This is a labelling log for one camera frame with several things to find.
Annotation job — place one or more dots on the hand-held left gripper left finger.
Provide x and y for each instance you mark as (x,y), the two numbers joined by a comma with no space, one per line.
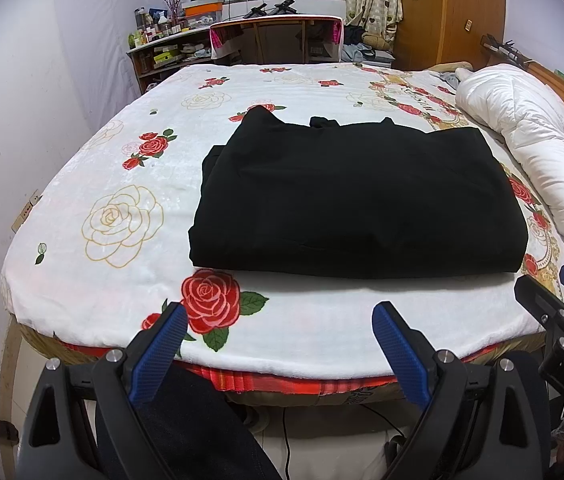
(159,340)

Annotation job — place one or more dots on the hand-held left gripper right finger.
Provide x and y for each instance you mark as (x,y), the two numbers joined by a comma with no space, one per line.
(402,355)

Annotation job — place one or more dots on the black garment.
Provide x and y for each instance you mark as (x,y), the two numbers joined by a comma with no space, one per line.
(362,195)

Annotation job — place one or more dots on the pile of clothes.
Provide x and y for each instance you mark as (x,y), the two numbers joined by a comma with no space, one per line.
(367,45)

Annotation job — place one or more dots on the bed with rose-print blanket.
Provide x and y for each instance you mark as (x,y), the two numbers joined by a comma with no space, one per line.
(312,320)

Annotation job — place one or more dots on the person's leg in jeans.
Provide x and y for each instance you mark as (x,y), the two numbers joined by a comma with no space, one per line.
(202,435)

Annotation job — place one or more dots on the red plaid bed sheet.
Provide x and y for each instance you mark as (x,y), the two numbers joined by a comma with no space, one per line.
(282,382)

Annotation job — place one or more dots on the white duvet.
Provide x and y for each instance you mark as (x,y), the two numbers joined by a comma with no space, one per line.
(522,125)

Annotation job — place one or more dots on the beige narrow strip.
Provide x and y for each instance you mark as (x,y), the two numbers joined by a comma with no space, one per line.
(27,210)

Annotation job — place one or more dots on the wooden headboard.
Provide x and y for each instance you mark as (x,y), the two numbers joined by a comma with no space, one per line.
(557,80)

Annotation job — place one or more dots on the grey cloth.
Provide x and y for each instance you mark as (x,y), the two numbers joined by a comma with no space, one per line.
(452,77)

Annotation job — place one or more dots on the wooden shelf unit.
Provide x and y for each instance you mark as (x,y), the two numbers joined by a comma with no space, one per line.
(162,60)

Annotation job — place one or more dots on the wooden wardrobe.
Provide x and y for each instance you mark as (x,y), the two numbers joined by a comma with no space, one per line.
(442,5)

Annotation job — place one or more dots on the cluster of bottles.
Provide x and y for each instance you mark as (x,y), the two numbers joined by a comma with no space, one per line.
(154,27)

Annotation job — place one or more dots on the white desk with pink edges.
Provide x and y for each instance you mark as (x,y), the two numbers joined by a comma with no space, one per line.
(272,40)

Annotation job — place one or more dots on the orange lid storage box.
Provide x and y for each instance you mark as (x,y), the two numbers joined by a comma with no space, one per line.
(203,12)

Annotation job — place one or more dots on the black metal tool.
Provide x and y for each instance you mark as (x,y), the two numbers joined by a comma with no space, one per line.
(272,9)

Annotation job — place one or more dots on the wooden bed frame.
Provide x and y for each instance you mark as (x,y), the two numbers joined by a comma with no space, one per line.
(9,370)

